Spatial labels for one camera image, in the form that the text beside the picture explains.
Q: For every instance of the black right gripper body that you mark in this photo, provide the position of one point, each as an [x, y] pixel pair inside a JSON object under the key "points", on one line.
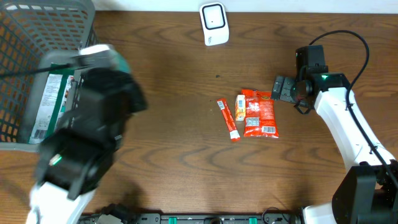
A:
{"points": [[300, 101]]}

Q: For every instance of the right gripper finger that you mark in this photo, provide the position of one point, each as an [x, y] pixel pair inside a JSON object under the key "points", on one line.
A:
{"points": [[287, 92], [277, 87]]}

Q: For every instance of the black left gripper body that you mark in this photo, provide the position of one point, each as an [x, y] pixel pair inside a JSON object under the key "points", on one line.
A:
{"points": [[128, 100]]}

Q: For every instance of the red snack bag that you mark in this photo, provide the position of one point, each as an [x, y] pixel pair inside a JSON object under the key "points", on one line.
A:
{"points": [[260, 116]]}

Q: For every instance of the orange and white snack packet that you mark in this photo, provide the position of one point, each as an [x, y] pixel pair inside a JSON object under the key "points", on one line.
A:
{"points": [[240, 108]]}

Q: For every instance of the red and white snack packet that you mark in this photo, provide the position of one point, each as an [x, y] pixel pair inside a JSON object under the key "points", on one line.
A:
{"points": [[229, 120]]}

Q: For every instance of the light green wipes pack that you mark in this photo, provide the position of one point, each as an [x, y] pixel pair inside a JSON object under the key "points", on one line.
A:
{"points": [[102, 56]]}

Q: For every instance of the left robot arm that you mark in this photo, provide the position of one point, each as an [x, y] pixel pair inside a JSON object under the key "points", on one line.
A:
{"points": [[74, 159]]}

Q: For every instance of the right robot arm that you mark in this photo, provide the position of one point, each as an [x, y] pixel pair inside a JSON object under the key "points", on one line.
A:
{"points": [[367, 193]]}

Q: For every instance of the white barcode scanner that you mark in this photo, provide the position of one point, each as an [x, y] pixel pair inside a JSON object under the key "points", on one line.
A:
{"points": [[214, 23]]}

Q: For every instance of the green and white flat package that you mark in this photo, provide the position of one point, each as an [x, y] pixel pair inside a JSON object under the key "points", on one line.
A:
{"points": [[52, 105]]}

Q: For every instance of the grey plastic mesh basket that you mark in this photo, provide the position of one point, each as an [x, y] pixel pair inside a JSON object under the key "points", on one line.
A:
{"points": [[36, 34]]}

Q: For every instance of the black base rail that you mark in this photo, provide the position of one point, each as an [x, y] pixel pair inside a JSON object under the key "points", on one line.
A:
{"points": [[155, 218]]}

